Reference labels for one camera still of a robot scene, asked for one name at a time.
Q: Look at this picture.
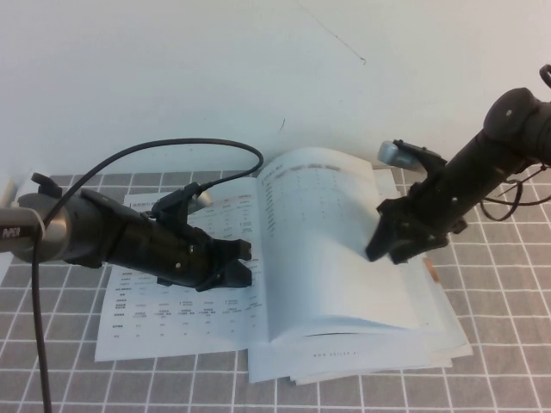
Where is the black right camera cable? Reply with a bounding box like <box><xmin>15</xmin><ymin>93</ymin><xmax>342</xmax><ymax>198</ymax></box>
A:
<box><xmin>477</xmin><ymin>64</ymin><xmax>551</xmax><ymax>223</ymax></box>

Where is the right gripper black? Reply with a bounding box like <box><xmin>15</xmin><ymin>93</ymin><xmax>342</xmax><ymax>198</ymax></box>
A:
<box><xmin>364</xmin><ymin>143</ymin><xmax>497</xmax><ymax>266</ymax></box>

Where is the white product catalogue book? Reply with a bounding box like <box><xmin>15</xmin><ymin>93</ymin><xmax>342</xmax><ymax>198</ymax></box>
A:
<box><xmin>94</xmin><ymin>147</ymin><xmax>441</xmax><ymax>363</ymax></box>

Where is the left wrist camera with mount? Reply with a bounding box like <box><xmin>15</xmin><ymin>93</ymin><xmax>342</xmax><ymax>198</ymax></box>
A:
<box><xmin>148</xmin><ymin>182</ymin><xmax>214</xmax><ymax>221</ymax></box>

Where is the white brochure with pinkish edge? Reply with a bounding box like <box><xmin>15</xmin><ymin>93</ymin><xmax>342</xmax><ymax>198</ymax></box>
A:
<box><xmin>292</xmin><ymin>165</ymin><xmax>473</xmax><ymax>386</ymax></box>

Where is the black left camera cable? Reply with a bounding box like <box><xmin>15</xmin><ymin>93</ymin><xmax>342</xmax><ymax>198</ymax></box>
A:
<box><xmin>30</xmin><ymin>137</ymin><xmax>265</xmax><ymax>413</ymax></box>

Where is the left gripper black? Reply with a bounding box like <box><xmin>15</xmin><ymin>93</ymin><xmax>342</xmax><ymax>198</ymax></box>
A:
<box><xmin>107</xmin><ymin>213</ymin><xmax>253</xmax><ymax>293</ymax></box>

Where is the black camera cable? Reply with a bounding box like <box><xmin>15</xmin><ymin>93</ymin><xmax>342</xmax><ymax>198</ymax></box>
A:
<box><xmin>477</xmin><ymin>64</ymin><xmax>551</xmax><ymax>223</ymax></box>
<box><xmin>30</xmin><ymin>137</ymin><xmax>265</xmax><ymax>413</ymax></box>

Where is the white brochure with web address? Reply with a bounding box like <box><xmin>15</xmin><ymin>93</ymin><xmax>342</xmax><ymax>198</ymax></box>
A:
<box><xmin>248</xmin><ymin>326</ymin><xmax>453</xmax><ymax>384</ymax></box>

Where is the grey white checked tablecloth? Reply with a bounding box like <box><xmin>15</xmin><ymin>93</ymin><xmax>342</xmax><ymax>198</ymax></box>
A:
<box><xmin>0</xmin><ymin>161</ymin><xmax>551</xmax><ymax>413</ymax></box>

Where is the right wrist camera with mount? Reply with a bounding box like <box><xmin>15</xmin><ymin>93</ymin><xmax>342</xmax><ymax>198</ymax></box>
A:
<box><xmin>377</xmin><ymin>138</ymin><xmax>449</xmax><ymax>174</ymax></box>

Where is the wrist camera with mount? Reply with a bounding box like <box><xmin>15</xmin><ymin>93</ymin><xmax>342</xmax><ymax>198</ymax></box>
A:
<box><xmin>377</xmin><ymin>138</ymin><xmax>449</xmax><ymax>174</ymax></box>
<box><xmin>148</xmin><ymin>182</ymin><xmax>214</xmax><ymax>221</ymax></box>

